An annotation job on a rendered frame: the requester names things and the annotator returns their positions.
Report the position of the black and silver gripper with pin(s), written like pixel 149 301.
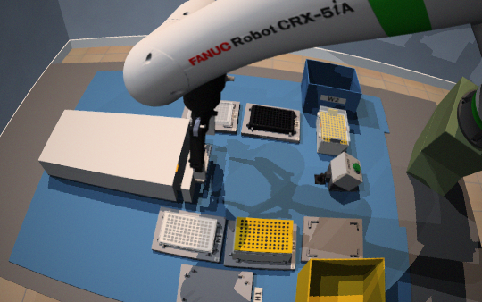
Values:
pixel 201 115

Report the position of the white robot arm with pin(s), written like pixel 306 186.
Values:
pixel 207 39

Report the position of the yellow bin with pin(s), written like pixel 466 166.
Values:
pixel 342 280

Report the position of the beige rectangular plate nest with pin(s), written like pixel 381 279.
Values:
pixel 268 134

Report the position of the blue open-top bin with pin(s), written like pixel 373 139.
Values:
pixel 337 81

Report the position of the blue bench mat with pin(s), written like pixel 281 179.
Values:
pixel 101 239

